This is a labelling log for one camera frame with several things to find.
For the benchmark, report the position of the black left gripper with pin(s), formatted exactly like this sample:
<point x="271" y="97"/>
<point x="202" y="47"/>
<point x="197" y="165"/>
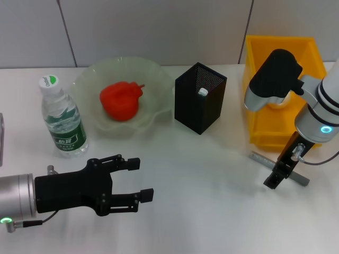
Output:
<point x="74" y="190"/>

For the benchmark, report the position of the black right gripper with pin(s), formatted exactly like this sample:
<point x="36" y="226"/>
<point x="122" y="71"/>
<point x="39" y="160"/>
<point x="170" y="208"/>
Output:
<point x="290" y="154"/>

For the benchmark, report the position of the silver grey pen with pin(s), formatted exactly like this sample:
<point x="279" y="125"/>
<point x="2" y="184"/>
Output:
<point x="260" y="157"/>

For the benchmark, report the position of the white paper ball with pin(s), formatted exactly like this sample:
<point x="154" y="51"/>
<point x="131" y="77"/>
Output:
<point x="278" y="105"/>

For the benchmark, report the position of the red-orange fruit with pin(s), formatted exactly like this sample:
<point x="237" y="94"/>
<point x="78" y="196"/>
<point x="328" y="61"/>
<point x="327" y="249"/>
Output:
<point x="120" y="101"/>

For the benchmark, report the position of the clear water bottle green label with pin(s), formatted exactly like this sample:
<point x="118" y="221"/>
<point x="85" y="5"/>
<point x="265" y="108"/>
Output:
<point x="63" y="121"/>

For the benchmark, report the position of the green utility knife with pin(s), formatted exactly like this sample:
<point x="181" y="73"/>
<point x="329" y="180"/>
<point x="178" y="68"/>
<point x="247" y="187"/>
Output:
<point x="203" y="92"/>

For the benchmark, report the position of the black mesh pen holder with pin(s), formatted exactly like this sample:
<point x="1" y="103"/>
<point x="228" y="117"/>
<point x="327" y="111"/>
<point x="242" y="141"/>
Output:
<point x="198" y="116"/>

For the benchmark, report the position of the wavy translucent glass fruit plate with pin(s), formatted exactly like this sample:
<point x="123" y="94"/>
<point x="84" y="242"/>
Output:
<point x="87" y="79"/>

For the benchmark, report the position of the yellow plastic bin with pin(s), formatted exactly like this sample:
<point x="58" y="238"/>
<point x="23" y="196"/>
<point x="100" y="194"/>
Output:
<point x="254" y="127"/>

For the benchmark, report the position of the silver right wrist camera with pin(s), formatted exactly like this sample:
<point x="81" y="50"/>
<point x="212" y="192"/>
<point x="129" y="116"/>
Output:
<point x="275" y="76"/>

